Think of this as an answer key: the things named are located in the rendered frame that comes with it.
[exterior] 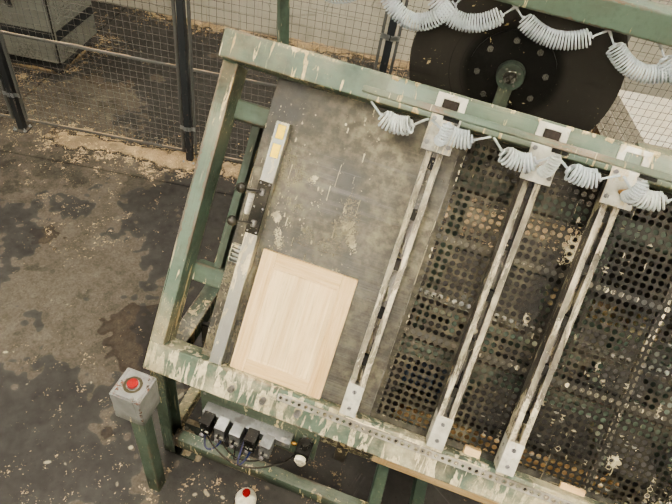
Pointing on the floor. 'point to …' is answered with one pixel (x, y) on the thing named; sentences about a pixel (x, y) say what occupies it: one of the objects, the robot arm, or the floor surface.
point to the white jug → (245, 496)
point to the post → (147, 442)
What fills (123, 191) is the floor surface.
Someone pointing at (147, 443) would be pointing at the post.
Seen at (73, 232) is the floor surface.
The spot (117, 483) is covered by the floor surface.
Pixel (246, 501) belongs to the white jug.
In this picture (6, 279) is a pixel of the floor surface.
